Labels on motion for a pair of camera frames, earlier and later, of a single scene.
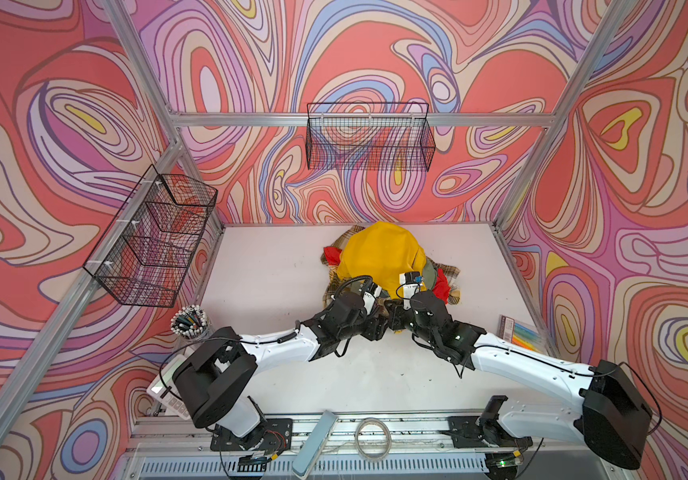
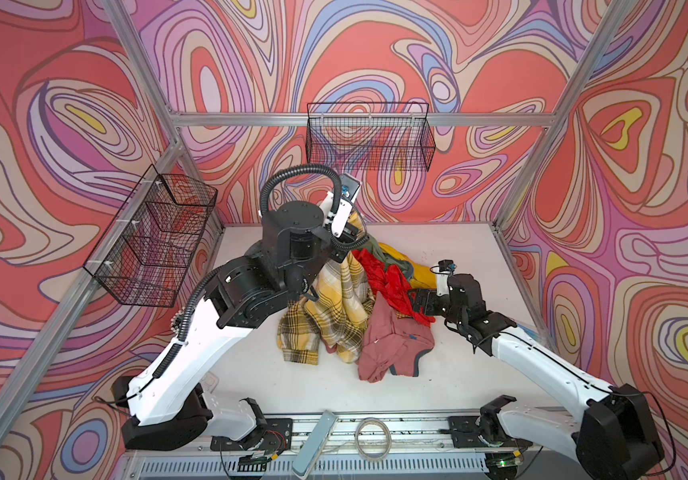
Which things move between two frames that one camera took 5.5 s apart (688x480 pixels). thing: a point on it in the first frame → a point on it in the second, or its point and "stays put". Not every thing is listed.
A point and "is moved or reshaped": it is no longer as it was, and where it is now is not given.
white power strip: x=309 y=452 stays put
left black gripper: x=376 y=329 → x=339 y=253
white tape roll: x=375 y=421 stays put
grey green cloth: x=430 y=274 → x=376 y=250
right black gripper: x=394 y=313 → x=429 y=297
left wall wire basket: x=143 y=256 stays put
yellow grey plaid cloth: x=451 y=272 is moved or reshaped
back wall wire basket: x=373 y=136 stays put
